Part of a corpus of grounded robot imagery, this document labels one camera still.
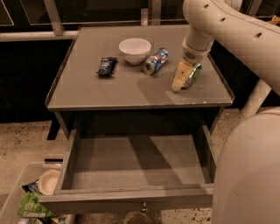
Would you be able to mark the dark snack bag in bin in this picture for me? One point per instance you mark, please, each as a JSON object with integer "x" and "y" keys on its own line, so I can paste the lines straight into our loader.
{"x": 32, "y": 187}

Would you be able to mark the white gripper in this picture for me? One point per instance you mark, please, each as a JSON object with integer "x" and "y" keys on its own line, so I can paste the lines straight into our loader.
{"x": 192, "y": 54}

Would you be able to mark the metal railing frame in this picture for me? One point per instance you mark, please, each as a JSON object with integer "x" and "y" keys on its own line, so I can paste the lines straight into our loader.
{"x": 30, "y": 20}

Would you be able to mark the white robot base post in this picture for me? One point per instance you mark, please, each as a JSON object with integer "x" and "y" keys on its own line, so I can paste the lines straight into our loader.
{"x": 256, "y": 99}

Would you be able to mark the grey cabinet with top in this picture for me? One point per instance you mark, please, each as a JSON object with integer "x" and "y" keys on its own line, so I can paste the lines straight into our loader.
{"x": 79, "y": 88}

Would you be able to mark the white bowl in bin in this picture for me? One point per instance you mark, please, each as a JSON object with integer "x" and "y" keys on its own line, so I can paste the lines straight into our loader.
{"x": 47, "y": 181}

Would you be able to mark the clear plastic storage bin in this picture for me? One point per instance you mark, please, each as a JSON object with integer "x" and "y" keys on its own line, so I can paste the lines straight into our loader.
{"x": 32, "y": 172}

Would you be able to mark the metal drawer knob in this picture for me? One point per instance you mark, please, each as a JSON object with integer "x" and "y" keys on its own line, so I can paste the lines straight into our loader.
{"x": 144, "y": 208}

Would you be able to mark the green soda can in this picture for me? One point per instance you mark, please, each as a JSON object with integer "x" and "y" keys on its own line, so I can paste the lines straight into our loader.
{"x": 195, "y": 72}

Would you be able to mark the open grey top drawer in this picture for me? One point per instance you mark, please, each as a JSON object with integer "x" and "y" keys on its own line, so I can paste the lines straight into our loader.
{"x": 103, "y": 174}

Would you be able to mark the white ceramic bowl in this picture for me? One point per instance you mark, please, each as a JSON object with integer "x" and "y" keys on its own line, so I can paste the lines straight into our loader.
{"x": 135, "y": 50}

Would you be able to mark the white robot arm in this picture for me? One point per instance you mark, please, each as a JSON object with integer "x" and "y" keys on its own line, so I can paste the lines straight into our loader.
{"x": 247, "y": 178}

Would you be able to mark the green chip bag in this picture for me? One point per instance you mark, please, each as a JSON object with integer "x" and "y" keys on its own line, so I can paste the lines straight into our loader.
{"x": 30, "y": 207}

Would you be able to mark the blue soda can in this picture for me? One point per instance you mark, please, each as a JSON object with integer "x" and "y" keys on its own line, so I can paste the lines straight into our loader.
{"x": 154, "y": 62}

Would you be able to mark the dark blue snack bag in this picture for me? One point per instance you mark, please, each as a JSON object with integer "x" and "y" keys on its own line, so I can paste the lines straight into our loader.
{"x": 107, "y": 66}

